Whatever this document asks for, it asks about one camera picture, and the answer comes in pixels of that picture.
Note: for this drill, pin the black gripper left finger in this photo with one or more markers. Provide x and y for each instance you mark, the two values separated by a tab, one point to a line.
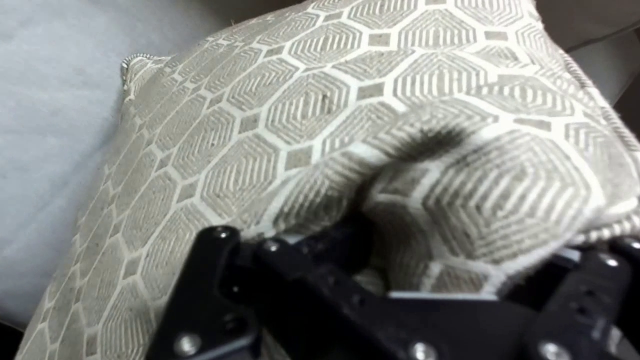
220	307

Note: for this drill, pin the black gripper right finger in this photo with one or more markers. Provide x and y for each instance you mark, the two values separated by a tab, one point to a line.
586	301

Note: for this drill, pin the beige geometric patterned pillow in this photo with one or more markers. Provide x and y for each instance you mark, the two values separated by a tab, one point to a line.
300	100

